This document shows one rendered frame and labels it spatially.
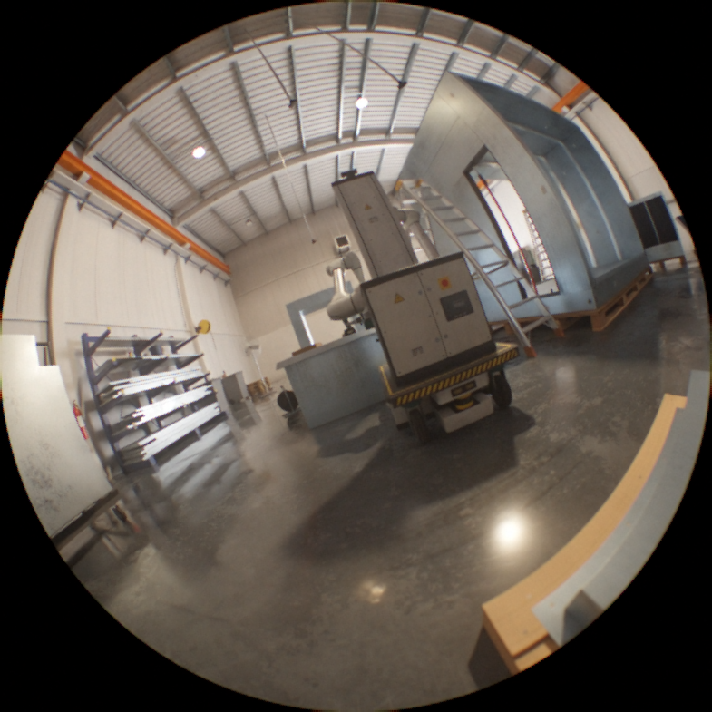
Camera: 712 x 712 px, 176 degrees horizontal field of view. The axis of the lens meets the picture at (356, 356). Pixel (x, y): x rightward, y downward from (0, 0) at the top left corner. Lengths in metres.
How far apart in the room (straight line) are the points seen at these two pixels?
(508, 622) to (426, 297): 1.15
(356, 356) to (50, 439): 2.61
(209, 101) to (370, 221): 7.06
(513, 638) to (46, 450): 2.21
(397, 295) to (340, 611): 1.19
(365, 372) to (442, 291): 1.13
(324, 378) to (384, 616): 1.76
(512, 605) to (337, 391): 1.89
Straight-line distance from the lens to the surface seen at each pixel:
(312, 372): 1.99
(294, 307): 4.00
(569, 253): 2.45
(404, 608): 0.67
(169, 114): 8.14
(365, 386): 2.04
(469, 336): 1.18
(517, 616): 0.48
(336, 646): 0.69
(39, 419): 2.16
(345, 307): 1.64
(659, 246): 6.65
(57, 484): 2.02
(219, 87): 7.96
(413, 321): 1.09
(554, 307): 2.69
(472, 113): 3.13
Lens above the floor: 0.61
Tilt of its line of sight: 4 degrees down
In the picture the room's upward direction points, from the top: 21 degrees counter-clockwise
